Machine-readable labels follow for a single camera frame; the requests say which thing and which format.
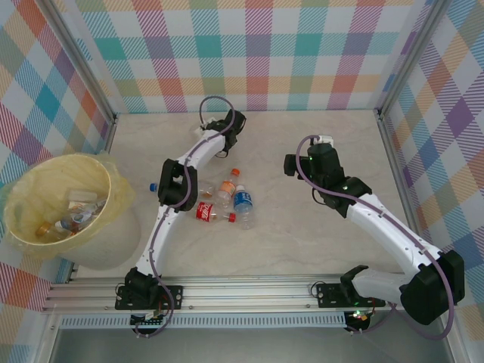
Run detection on round white waste bin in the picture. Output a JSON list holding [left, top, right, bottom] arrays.
[[3, 153, 143, 270]]

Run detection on clear bottle with orange label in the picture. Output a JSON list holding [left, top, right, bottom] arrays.
[[216, 168, 242, 209]]

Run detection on capless clear bottle blue label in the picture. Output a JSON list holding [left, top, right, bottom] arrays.
[[233, 184, 256, 231]]

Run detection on red label cola bottle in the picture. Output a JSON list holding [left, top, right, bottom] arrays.
[[195, 201, 237, 225]]

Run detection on aluminium right table edge rail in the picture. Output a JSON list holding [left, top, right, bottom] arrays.
[[377, 109, 436, 279]]

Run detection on aluminium table edge rail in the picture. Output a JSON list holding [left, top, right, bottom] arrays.
[[66, 113, 119, 284], [377, 109, 436, 279]]

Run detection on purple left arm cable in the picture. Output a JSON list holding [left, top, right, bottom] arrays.
[[132, 96, 247, 340]]

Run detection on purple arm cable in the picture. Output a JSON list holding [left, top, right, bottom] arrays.
[[132, 96, 247, 340], [296, 135, 455, 340]]

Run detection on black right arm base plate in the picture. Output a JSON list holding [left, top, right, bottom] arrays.
[[315, 281, 387, 309]]

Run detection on aluminium left table edge rail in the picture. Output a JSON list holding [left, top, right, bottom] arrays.
[[66, 113, 119, 284]]

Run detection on aluminium right frame post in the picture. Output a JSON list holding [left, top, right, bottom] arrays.
[[376, 0, 457, 116]]

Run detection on aluminium frame post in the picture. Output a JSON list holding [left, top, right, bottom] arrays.
[[376, 0, 457, 116], [39, 0, 119, 128]]

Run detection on aluminium mounting rail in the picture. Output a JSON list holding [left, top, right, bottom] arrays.
[[40, 272, 459, 314]]

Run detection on aluminium left frame post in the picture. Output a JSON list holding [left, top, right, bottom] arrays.
[[39, 0, 119, 128]]

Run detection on white slotted cable duct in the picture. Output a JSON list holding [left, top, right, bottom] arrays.
[[59, 315, 348, 330]]

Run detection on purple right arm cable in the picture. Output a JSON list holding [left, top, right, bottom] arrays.
[[296, 135, 455, 340]]

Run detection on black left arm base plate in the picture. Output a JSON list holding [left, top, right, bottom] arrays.
[[114, 284, 185, 312]]

